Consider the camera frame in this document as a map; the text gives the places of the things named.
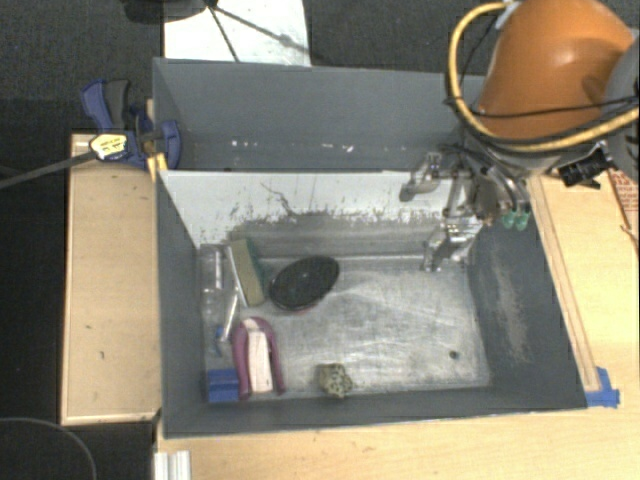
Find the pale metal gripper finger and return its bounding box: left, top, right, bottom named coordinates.
left=422, top=219, right=481, bottom=274
left=398, top=151, right=445, bottom=203

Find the grey metal bin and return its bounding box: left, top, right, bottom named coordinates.
left=150, top=57, right=589, bottom=440

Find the black round dish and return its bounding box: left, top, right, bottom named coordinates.
left=268, top=255, right=342, bottom=315

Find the yellow spotted lump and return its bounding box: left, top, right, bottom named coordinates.
left=313, top=362, right=355, bottom=399

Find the green and yellow sponge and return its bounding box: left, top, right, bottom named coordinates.
left=226, top=237, right=267, bottom=309

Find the clear plastic bottle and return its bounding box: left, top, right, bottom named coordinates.
left=198, top=244, right=242, bottom=360

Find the blue block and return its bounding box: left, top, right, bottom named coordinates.
left=205, top=367, right=242, bottom=404

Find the pale wood board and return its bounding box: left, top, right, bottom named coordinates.
left=59, top=132, right=164, bottom=427

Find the black cylinder on white bracket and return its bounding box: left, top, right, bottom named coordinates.
left=555, top=141, right=615, bottom=190

